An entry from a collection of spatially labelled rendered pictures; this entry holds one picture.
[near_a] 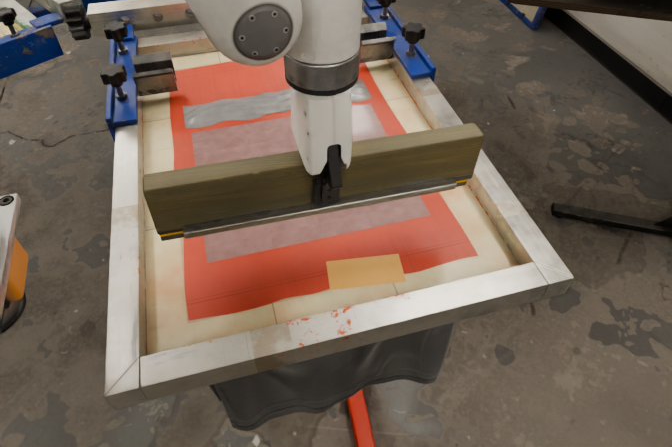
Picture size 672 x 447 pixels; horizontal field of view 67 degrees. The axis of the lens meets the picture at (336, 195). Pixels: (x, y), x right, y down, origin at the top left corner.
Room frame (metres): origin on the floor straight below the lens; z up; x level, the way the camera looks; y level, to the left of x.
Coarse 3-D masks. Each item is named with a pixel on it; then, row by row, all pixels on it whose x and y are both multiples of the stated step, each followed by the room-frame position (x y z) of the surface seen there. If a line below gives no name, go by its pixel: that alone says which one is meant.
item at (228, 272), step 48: (192, 96) 0.83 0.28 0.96; (240, 96) 0.83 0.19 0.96; (192, 144) 0.68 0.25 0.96; (240, 144) 0.68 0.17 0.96; (288, 144) 0.68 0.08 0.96; (192, 240) 0.47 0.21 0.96; (240, 240) 0.47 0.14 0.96; (288, 240) 0.47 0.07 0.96; (192, 288) 0.38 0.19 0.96; (240, 288) 0.38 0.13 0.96; (288, 288) 0.38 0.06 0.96
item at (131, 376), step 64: (128, 128) 0.69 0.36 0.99; (128, 192) 0.53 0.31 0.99; (512, 192) 0.53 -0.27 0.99; (128, 256) 0.41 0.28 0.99; (128, 320) 0.32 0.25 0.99; (320, 320) 0.32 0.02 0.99; (384, 320) 0.32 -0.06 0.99; (448, 320) 0.33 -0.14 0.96; (128, 384) 0.24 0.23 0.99; (192, 384) 0.25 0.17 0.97
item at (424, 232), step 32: (288, 128) 0.73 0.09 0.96; (352, 128) 0.73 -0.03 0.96; (384, 128) 0.73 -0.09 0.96; (320, 224) 0.50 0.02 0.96; (352, 224) 0.50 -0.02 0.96; (384, 224) 0.50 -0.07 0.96; (416, 224) 0.50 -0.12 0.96; (448, 224) 0.50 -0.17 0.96; (352, 256) 0.44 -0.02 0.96; (416, 256) 0.44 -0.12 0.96; (448, 256) 0.44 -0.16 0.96
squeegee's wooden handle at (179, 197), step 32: (448, 128) 0.50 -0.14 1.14; (256, 160) 0.43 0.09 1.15; (288, 160) 0.43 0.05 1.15; (352, 160) 0.44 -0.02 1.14; (384, 160) 0.45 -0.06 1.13; (416, 160) 0.46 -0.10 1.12; (448, 160) 0.47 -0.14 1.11; (160, 192) 0.38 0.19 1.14; (192, 192) 0.39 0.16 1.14; (224, 192) 0.40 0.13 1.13; (256, 192) 0.41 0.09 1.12; (288, 192) 0.42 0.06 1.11; (352, 192) 0.44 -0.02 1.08; (160, 224) 0.38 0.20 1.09
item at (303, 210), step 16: (368, 192) 0.45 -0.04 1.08; (384, 192) 0.45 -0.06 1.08; (400, 192) 0.45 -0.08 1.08; (416, 192) 0.45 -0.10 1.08; (432, 192) 0.46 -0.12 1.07; (288, 208) 0.42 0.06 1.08; (304, 208) 0.42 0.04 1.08; (320, 208) 0.42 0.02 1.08; (336, 208) 0.42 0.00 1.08; (192, 224) 0.39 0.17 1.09; (208, 224) 0.39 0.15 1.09; (224, 224) 0.39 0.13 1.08; (240, 224) 0.39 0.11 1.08; (256, 224) 0.39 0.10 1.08
